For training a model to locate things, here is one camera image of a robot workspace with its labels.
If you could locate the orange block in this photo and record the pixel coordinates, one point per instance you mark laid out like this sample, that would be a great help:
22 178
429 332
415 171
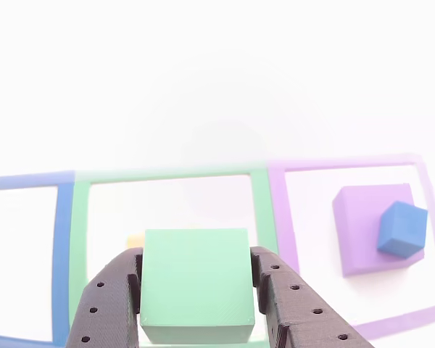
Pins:
135 240

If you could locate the blue tape square frame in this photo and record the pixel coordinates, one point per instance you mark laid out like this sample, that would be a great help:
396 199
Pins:
61 253

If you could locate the purple tape square frame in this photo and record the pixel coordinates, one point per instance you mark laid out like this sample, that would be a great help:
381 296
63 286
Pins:
282 217

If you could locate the small blue cube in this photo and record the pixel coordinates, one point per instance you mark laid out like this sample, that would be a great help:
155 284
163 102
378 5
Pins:
402 232

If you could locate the green tape square frame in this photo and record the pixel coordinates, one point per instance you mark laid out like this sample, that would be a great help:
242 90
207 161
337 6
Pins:
79 232

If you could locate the green block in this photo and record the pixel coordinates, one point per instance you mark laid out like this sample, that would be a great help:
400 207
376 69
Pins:
195 279

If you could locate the large purple block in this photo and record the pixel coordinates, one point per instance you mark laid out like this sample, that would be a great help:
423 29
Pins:
355 232

